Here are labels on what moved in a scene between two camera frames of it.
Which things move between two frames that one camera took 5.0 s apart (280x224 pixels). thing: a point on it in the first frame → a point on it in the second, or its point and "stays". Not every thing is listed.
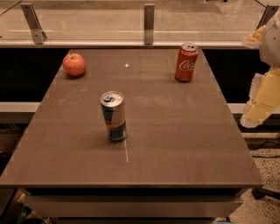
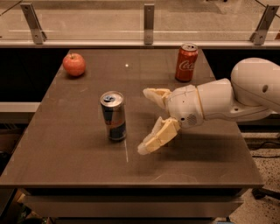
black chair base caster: (259, 192) stays
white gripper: (271, 44) → (184, 105)
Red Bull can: (113, 104) stays
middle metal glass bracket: (149, 23) stays
